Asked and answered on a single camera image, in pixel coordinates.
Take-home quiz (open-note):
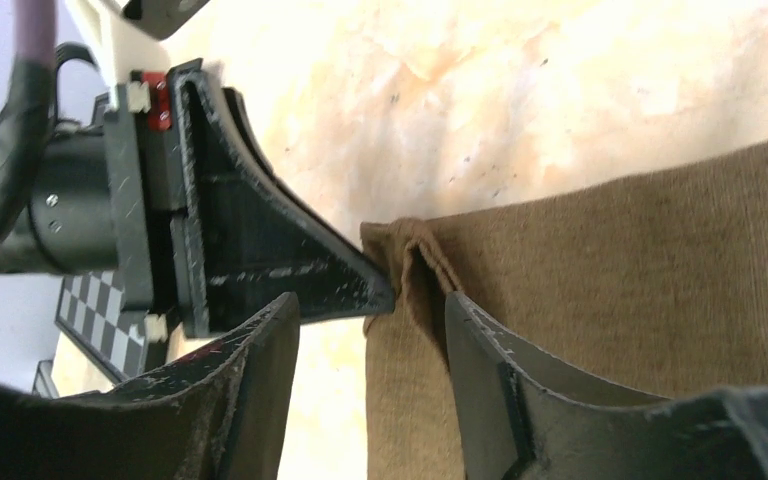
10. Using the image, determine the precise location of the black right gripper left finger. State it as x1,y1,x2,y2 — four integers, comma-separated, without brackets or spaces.
0,293,300,479

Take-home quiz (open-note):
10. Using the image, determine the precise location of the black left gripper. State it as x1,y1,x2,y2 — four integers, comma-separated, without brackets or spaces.
0,60,395,338

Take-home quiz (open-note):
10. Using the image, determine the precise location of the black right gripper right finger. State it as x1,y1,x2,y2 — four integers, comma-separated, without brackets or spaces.
445,292,768,479

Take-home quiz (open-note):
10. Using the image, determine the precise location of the black white checkerboard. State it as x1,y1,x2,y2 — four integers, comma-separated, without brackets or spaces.
54,271,168,384

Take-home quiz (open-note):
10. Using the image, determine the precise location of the brown cloth napkin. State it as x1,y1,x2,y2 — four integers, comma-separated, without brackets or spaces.
361,141,768,479

